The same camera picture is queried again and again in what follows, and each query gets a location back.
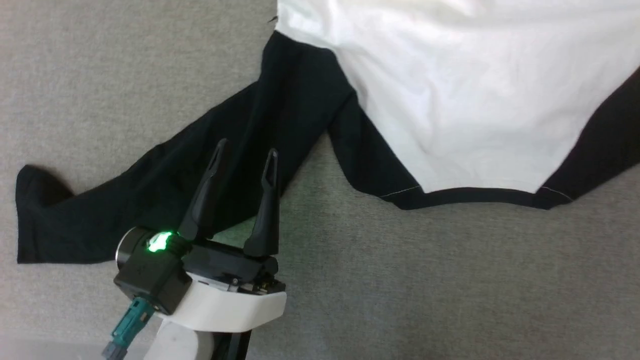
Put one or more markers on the black and white shirt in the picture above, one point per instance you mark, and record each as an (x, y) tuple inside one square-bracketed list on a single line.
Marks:
[(450, 90)]

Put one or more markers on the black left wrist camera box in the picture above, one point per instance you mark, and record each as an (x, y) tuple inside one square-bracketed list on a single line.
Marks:
[(152, 282)]

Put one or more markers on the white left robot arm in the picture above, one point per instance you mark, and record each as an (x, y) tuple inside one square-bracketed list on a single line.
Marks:
[(190, 345)]

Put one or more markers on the teal left camera connector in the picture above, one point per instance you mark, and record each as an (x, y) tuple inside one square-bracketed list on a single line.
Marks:
[(127, 330)]

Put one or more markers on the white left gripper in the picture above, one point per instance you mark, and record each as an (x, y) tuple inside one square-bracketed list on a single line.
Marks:
[(225, 305)]

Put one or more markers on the grey fabric sofa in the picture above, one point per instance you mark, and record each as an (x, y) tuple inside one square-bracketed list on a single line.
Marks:
[(450, 275)]

